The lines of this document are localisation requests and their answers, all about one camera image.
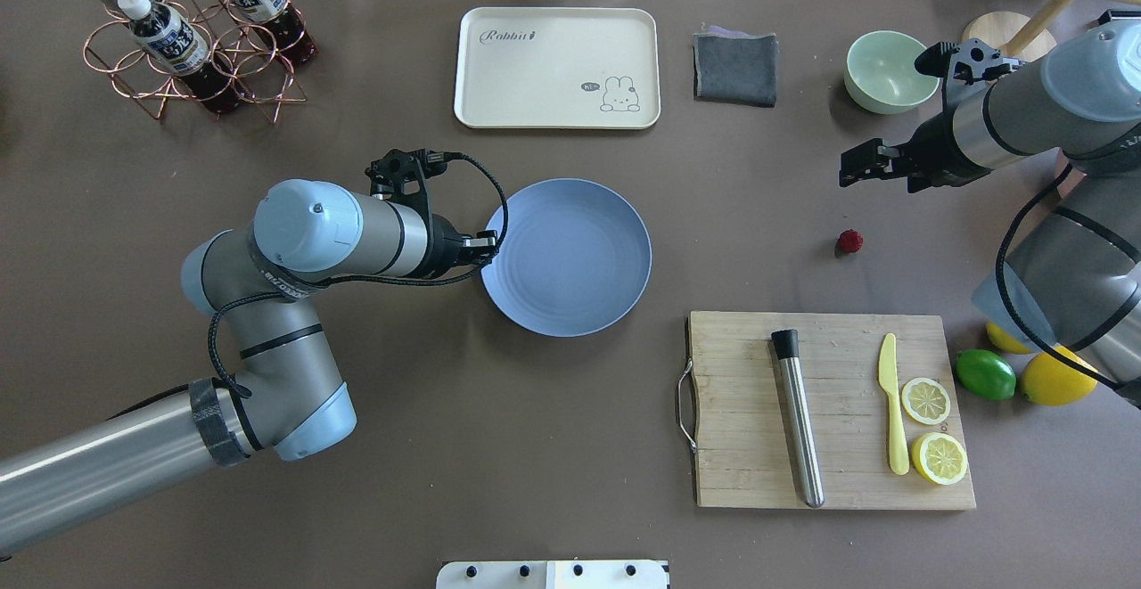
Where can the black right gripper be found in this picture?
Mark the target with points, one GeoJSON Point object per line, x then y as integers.
{"type": "Point", "coordinates": [931, 149]}

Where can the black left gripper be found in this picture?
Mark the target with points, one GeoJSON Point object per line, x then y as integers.
{"type": "Point", "coordinates": [445, 251]}

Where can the blue plate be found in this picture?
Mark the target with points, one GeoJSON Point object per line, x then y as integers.
{"type": "Point", "coordinates": [576, 259]}

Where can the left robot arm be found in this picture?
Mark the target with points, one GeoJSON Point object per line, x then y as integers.
{"type": "Point", "coordinates": [288, 394]}

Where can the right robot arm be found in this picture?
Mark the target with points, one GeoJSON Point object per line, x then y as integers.
{"type": "Point", "coordinates": [1073, 281]}

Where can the red strawberry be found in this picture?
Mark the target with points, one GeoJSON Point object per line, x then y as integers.
{"type": "Point", "coordinates": [849, 242]}

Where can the green bowl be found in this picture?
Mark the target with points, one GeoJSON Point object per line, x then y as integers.
{"type": "Point", "coordinates": [880, 73]}

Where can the grey folded cloth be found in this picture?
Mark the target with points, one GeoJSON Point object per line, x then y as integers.
{"type": "Point", "coordinates": [737, 67]}

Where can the cream rabbit tray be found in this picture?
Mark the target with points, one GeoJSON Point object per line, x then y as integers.
{"type": "Point", "coordinates": [557, 68]}

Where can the wooden cup tree stand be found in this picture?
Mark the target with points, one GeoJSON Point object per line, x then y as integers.
{"type": "Point", "coordinates": [1017, 35]}

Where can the steel muddler black tip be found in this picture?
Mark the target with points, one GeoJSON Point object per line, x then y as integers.
{"type": "Point", "coordinates": [786, 346]}

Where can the yellow plastic knife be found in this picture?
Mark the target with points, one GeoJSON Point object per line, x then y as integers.
{"type": "Point", "coordinates": [887, 376]}

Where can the yellow lemon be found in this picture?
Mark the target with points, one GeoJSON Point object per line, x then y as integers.
{"type": "Point", "coordinates": [1047, 381]}
{"type": "Point", "coordinates": [1004, 342]}

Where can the green lime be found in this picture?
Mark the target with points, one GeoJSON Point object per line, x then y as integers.
{"type": "Point", "coordinates": [985, 374]}

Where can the lemon half slice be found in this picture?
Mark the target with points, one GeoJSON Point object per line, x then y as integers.
{"type": "Point", "coordinates": [926, 401]}
{"type": "Point", "coordinates": [939, 457]}

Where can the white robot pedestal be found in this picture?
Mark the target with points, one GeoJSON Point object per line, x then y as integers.
{"type": "Point", "coordinates": [620, 573]}

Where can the copper wire bottle rack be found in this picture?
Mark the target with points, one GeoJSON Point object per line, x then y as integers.
{"type": "Point", "coordinates": [264, 79]}

